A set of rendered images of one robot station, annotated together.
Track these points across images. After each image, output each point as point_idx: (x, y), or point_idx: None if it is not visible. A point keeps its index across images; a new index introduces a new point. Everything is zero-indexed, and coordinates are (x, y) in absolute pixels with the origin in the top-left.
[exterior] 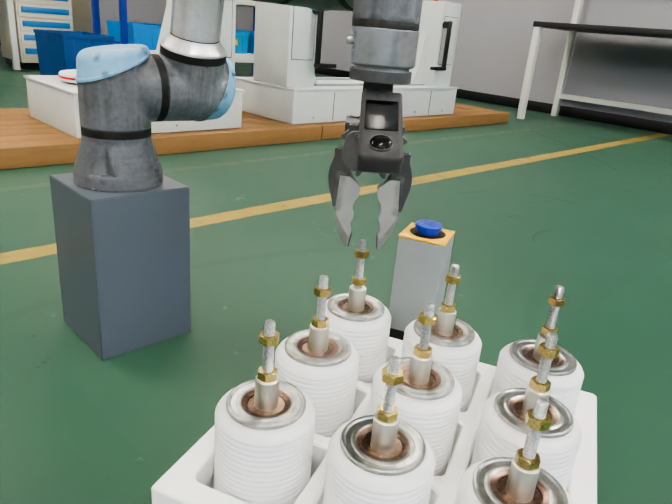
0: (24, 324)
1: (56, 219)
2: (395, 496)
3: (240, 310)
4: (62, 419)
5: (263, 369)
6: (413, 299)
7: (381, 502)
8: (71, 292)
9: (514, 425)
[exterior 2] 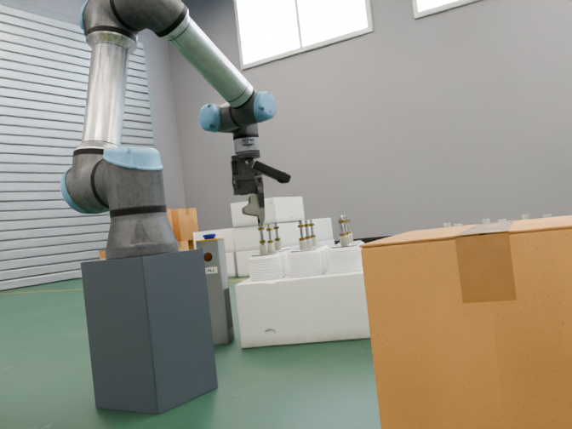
0: (171, 423)
1: (152, 297)
2: None
3: None
4: (292, 374)
5: (344, 232)
6: (224, 269)
7: None
8: (174, 361)
9: (323, 244)
